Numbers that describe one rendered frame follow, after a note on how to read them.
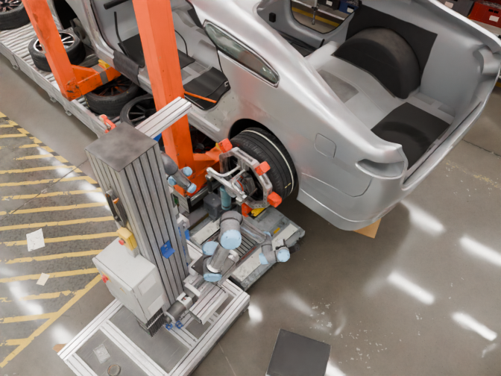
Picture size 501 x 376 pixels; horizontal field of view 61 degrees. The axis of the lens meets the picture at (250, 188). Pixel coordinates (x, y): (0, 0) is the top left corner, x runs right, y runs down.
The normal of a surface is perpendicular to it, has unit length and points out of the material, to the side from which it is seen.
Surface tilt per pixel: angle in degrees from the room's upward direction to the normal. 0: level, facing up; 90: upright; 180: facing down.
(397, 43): 21
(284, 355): 0
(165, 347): 0
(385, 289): 0
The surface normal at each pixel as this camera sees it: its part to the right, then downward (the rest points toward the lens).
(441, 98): -0.69, 0.55
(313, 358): 0.00, -0.64
